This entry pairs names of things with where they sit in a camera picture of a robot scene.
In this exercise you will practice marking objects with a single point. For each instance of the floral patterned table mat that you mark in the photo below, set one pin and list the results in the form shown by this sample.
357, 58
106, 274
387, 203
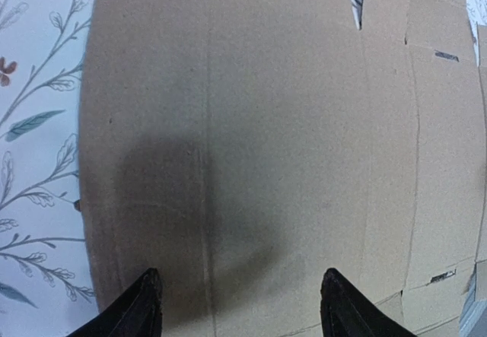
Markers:
47, 287

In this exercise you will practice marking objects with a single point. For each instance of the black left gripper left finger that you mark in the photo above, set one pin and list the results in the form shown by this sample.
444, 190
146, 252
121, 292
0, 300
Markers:
136, 312

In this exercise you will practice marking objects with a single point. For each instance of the brown cardboard box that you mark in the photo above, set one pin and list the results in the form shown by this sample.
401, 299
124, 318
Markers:
244, 147

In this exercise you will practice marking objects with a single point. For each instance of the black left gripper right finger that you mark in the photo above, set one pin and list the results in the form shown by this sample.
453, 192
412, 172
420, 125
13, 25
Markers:
345, 311

